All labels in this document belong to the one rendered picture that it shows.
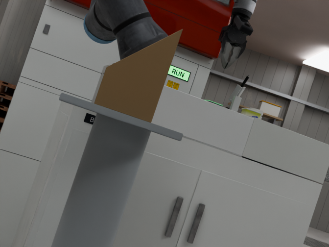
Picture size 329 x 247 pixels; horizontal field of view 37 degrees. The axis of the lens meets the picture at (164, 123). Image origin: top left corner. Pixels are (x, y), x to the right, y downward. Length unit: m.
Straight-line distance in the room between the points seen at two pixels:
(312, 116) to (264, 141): 8.61
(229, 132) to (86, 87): 0.77
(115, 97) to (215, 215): 0.68
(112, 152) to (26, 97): 0.96
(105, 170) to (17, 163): 0.97
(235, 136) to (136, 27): 0.60
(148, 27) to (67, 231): 0.58
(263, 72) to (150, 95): 8.97
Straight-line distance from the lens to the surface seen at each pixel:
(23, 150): 2.21
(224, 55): 1.74
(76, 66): 2.20
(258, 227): 1.82
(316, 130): 10.39
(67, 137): 1.58
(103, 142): 1.30
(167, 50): 1.26
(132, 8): 1.35
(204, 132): 1.68
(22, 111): 2.19
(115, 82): 1.25
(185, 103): 1.65
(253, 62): 10.17
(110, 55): 2.23
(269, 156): 1.79
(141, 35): 1.32
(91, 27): 1.50
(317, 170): 1.90
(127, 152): 1.30
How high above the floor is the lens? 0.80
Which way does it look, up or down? 1 degrees up
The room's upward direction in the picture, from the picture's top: 19 degrees clockwise
